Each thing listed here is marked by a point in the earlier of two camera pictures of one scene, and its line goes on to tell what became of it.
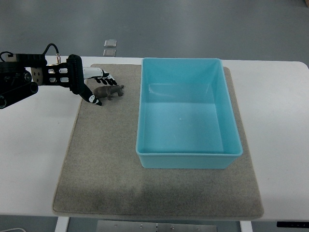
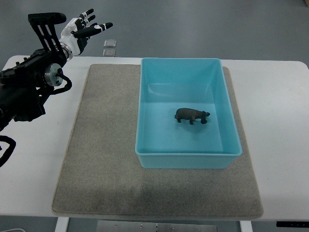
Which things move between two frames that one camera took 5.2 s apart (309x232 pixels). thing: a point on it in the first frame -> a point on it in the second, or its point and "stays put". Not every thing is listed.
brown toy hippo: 108,91 -> 185,113
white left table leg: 62,224 stays put
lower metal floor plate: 109,52 stays put
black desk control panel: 293,224 stays put
